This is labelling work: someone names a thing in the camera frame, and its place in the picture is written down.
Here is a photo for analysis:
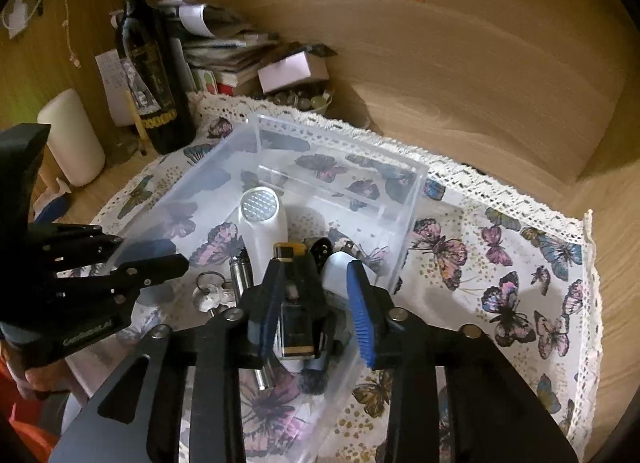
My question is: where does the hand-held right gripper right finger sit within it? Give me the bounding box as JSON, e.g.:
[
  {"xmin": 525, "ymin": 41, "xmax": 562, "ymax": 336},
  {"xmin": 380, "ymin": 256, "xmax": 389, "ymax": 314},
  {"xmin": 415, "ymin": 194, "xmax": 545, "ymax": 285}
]
[{"xmin": 345, "ymin": 258, "xmax": 578, "ymax": 463}]

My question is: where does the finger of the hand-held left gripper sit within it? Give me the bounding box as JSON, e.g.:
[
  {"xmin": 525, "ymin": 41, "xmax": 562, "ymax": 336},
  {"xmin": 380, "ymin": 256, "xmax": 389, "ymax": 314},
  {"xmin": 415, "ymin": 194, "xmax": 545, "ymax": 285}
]
[
  {"xmin": 45, "ymin": 253, "xmax": 191, "ymax": 314},
  {"xmin": 31, "ymin": 223, "xmax": 124, "ymax": 269}
]

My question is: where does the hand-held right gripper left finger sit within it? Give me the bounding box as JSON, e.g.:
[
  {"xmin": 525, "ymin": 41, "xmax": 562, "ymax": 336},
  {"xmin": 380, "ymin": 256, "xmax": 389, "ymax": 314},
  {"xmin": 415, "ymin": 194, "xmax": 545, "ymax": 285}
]
[{"xmin": 47, "ymin": 258, "xmax": 286, "ymax": 463}]

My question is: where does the small gold capped glass bottle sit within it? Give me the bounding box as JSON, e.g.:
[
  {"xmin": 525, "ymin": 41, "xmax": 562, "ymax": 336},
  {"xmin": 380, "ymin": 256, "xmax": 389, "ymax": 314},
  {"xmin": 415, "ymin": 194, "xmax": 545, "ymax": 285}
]
[{"xmin": 272, "ymin": 241, "xmax": 318, "ymax": 361}]

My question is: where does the clear plastic storage box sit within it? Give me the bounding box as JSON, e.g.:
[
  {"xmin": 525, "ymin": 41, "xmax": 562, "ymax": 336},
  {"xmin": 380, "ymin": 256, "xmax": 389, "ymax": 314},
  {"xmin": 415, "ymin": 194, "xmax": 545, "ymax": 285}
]
[{"xmin": 112, "ymin": 113, "xmax": 431, "ymax": 463}]

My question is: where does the person's left hand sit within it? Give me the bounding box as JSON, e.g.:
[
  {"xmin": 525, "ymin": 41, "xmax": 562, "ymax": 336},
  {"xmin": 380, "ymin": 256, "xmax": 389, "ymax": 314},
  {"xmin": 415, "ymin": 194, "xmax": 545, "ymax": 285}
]
[{"xmin": 17, "ymin": 365, "xmax": 68, "ymax": 401}]

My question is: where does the blue and white packet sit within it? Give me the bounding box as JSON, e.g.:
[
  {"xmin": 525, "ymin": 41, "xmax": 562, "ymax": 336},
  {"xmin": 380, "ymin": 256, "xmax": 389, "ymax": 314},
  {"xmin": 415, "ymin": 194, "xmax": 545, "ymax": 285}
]
[{"xmin": 32, "ymin": 188, "xmax": 72, "ymax": 225}]

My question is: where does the white power adapter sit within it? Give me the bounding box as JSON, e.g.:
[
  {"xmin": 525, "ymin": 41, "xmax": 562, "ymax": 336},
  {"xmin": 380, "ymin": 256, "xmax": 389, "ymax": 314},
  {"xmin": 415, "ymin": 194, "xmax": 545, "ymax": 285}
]
[{"xmin": 320, "ymin": 250, "xmax": 375, "ymax": 305}]

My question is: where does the silver metal flashlight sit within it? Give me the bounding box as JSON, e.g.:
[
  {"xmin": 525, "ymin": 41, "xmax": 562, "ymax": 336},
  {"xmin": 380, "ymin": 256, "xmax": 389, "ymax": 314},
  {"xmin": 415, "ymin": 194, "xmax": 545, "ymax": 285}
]
[{"xmin": 229, "ymin": 250, "xmax": 274, "ymax": 392}]

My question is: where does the black plastic object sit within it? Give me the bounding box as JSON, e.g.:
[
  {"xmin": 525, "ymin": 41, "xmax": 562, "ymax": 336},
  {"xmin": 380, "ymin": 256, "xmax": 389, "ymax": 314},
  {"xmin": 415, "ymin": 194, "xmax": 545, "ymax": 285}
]
[{"xmin": 307, "ymin": 238, "xmax": 334, "ymax": 270}]

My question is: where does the white handheld massager device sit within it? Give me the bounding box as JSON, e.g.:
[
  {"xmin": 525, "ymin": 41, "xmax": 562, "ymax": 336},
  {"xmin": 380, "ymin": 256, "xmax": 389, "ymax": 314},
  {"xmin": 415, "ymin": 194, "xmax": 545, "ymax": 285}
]
[{"xmin": 237, "ymin": 186, "xmax": 301, "ymax": 294}]

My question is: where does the white cylindrical candle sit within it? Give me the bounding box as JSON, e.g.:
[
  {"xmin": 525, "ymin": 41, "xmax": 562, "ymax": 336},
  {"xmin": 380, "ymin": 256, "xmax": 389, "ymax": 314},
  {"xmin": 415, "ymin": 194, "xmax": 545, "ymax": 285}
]
[{"xmin": 37, "ymin": 88, "xmax": 107, "ymax": 188}]

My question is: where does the butterfly print lace cloth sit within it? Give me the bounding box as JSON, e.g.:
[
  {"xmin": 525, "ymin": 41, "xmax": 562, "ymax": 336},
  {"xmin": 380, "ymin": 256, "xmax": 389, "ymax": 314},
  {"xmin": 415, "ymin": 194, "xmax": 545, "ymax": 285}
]
[{"xmin": 90, "ymin": 92, "xmax": 601, "ymax": 463}]

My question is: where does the handwritten white note paper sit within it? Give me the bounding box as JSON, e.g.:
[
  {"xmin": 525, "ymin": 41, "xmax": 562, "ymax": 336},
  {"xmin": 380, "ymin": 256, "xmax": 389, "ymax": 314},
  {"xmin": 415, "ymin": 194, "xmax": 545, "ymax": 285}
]
[{"xmin": 95, "ymin": 48, "xmax": 137, "ymax": 127}]

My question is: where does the dark wine bottle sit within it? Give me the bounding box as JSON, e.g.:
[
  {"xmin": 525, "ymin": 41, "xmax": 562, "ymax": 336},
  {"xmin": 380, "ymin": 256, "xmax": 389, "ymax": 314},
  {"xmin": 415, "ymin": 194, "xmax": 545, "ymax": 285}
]
[{"xmin": 111, "ymin": 0, "xmax": 197, "ymax": 156}]

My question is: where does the fruit sticker card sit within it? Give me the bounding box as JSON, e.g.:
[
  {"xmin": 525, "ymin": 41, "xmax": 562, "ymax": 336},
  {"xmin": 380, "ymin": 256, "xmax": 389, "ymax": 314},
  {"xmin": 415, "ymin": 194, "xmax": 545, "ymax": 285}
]
[{"xmin": 192, "ymin": 68, "xmax": 219, "ymax": 95}]

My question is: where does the stack of booklets and papers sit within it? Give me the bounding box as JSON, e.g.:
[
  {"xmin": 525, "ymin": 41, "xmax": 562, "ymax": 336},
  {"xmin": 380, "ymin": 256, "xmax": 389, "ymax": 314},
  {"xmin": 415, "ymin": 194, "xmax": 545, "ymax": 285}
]
[{"xmin": 160, "ymin": 0, "xmax": 281, "ymax": 96}]

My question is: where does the small white cardboard box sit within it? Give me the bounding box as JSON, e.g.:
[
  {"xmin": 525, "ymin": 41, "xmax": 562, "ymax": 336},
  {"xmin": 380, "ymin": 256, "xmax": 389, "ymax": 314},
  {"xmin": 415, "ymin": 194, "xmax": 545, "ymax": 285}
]
[{"xmin": 257, "ymin": 50, "xmax": 331, "ymax": 94}]

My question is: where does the rolled white paper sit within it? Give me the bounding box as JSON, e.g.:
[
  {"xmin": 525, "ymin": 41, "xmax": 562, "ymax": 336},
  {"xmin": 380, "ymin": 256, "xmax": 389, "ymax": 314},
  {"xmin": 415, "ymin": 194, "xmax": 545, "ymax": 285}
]
[{"xmin": 177, "ymin": 3, "xmax": 214, "ymax": 37}]

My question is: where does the metal key ring with keys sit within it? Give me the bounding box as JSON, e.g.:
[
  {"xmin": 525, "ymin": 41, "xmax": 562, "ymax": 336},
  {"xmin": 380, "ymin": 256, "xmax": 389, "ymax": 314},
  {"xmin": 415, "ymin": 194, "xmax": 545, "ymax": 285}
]
[{"xmin": 192, "ymin": 270, "xmax": 237, "ymax": 317}]

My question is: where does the hanging bead string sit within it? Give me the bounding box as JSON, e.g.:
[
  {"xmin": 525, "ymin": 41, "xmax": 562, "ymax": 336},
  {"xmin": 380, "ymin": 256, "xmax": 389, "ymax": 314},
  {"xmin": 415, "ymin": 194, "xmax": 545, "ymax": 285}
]
[{"xmin": 61, "ymin": 0, "xmax": 82, "ymax": 70}]

